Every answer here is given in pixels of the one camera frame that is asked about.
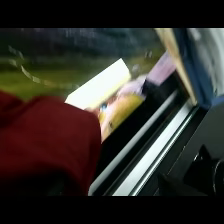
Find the cream garment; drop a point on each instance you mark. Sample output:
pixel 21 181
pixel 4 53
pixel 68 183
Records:
pixel 173 50

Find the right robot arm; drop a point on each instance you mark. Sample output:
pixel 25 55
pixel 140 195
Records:
pixel 200 156

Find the silver frame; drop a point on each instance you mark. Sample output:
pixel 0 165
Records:
pixel 150 153

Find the blue garment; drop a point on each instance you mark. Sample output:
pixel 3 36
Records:
pixel 193 66

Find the red garment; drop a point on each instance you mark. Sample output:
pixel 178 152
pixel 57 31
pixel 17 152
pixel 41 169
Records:
pixel 43 143

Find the white garment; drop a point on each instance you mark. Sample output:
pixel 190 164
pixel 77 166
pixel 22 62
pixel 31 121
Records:
pixel 210 56

